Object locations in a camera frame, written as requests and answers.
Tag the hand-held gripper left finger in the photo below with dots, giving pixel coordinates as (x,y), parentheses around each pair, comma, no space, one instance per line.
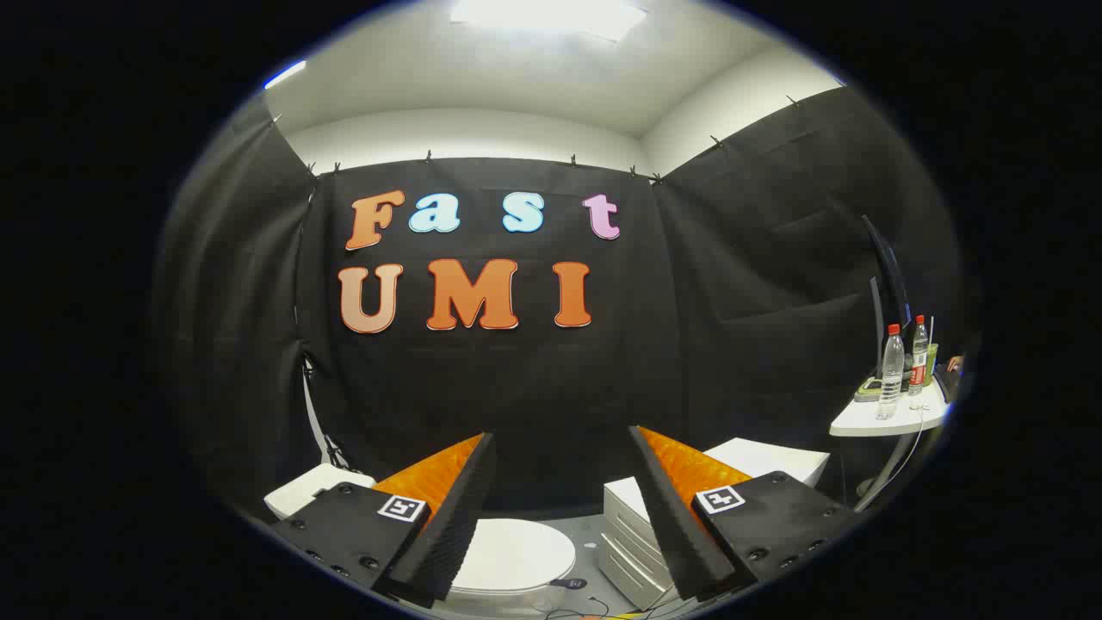
(448,517)

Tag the small ceiling light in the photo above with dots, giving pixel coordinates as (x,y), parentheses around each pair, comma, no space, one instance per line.
(286,74)

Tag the red label water bottle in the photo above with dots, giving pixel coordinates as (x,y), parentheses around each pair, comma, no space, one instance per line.
(919,362)

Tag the white toilet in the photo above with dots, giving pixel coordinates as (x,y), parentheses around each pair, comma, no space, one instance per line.
(314,489)

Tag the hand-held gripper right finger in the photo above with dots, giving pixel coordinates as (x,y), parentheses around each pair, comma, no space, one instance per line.
(676,525)

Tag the large ceiling light panel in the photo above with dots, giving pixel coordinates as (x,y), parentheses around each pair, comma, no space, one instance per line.
(551,15)

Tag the black curved monitor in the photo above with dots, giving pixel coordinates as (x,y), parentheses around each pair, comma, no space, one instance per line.
(891,275)

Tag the clear water bottle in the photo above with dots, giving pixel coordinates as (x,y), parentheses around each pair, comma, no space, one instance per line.
(889,379)

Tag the small grey device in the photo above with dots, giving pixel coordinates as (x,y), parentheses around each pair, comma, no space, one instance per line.
(868,390)

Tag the small white table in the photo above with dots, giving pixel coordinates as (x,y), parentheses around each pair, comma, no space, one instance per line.
(869,420)

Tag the white drawer cabinet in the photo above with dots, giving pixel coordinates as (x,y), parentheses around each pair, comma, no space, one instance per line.
(624,538)

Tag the black backdrop cloth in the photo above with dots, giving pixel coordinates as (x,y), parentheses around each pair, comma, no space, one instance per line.
(516,387)

